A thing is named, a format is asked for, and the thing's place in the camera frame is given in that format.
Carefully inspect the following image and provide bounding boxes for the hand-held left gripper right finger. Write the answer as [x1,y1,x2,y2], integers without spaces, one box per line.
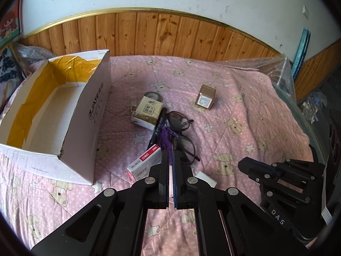
[173,150,311,256]

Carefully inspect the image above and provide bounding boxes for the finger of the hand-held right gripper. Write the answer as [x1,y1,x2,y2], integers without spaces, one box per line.
[241,156,327,182]
[238,161,318,206]

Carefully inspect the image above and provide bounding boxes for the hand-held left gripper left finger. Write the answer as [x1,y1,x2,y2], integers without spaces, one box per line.
[30,151,171,256]

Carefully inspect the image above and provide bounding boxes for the red white staples box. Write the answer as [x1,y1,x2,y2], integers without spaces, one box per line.
[126,144,162,184]

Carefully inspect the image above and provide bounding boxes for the black frame glasses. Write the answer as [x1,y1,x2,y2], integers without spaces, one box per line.
[164,111,200,164]

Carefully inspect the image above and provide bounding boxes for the silver purple toy figure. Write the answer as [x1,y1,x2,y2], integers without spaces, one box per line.
[159,127,175,152]

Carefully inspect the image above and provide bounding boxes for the black marker pen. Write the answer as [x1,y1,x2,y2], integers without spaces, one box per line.
[148,108,167,150]

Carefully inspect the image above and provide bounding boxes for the white cardboard box yellow tape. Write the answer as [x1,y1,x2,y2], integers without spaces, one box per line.
[0,49,112,186]

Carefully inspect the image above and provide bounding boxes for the clear plastic bag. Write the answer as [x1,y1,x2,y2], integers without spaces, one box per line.
[300,91,329,124]

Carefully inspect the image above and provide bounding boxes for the beige tissue pack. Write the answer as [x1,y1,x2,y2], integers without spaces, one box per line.
[131,97,163,132]

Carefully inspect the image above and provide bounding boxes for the pink bear print blanket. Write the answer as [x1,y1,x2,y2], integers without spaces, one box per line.
[0,55,313,256]

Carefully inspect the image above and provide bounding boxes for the clear tape roll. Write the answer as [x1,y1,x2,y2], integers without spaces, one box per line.
[144,92,162,102]

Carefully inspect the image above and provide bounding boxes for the small gold box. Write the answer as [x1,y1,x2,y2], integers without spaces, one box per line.
[195,84,216,110]

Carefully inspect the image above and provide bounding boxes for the teal board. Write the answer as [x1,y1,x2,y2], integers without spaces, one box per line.
[292,27,311,79]

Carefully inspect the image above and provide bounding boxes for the cartoon girl wall poster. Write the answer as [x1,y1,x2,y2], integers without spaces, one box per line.
[0,0,24,47]

